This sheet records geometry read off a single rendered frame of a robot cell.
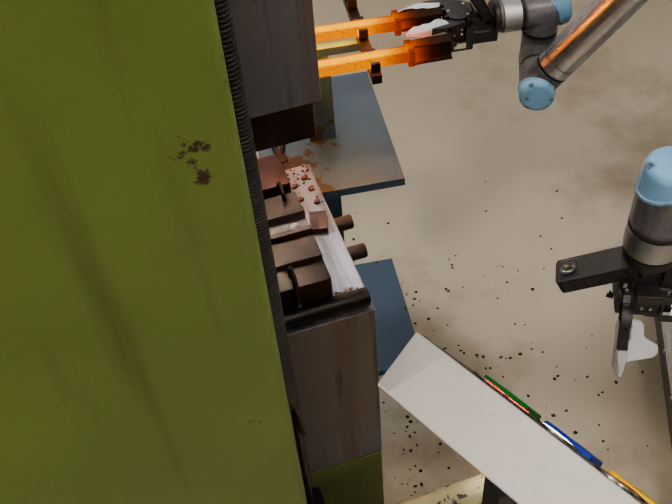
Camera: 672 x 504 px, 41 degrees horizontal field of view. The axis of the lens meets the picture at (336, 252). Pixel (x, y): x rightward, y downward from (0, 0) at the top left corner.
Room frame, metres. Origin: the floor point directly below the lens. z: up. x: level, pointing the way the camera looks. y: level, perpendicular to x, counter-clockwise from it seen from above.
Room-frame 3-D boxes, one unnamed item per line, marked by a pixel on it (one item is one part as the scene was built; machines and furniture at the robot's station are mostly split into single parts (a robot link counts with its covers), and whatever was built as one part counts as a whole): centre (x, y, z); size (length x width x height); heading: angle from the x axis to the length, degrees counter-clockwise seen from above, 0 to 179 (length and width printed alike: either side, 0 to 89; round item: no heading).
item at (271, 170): (1.18, 0.14, 0.95); 0.12 x 0.09 x 0.07; 104
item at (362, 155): (1.59, 0.01, 0.71); 0.40 x 0.30 x 0.02; 7
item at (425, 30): (1.58, -0.23, 0.96); 0.09 x 0.03 x 0.06; 114
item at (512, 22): (1.64, -0.41, 0.96); 0.08 x 0.05 x 0.08; 5
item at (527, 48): (1.62, -0.48, 0.86); 0.11 x 0.08 x 0.11; 167
